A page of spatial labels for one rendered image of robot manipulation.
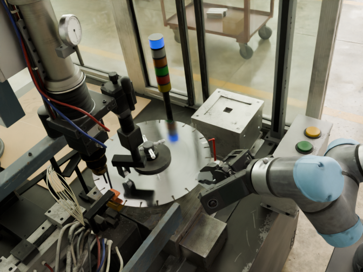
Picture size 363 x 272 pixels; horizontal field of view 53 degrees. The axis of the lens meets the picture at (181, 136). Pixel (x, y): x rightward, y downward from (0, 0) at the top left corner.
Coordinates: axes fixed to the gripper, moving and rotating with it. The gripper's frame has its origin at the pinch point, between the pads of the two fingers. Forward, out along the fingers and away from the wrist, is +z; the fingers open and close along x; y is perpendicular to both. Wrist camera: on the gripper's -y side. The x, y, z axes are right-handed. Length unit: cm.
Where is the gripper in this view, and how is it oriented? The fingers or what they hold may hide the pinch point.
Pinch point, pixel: (197, 180)
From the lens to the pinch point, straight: 87.6
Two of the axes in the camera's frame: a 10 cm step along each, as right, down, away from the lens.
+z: -5.3, 0.8, 8.4
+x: -5.0, -8.4, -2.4
